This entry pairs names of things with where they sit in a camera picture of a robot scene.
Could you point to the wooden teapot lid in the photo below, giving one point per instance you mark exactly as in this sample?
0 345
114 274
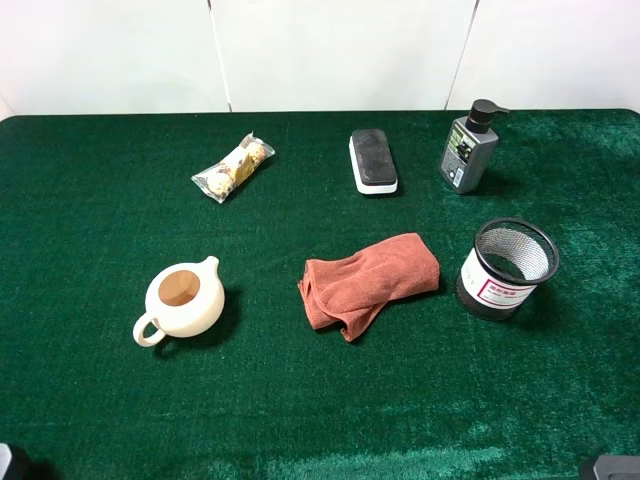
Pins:
179 288

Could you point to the clear bag of snacks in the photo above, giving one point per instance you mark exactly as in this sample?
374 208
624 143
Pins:
220 180

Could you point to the rust orange cloth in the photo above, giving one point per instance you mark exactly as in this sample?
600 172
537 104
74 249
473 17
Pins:
353 290

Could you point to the black and white board eraser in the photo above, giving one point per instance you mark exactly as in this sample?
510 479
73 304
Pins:
372 162

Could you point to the black mesh pen holder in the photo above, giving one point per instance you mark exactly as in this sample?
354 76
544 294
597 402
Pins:
509 259

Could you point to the green felt table cover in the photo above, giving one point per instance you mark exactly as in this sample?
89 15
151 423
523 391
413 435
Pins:
94 207

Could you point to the grey pump dispenser bottle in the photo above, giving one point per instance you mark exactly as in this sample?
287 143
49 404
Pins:
470 144

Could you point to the cream ceramic teapot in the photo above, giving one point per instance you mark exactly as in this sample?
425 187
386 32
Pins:
161 320

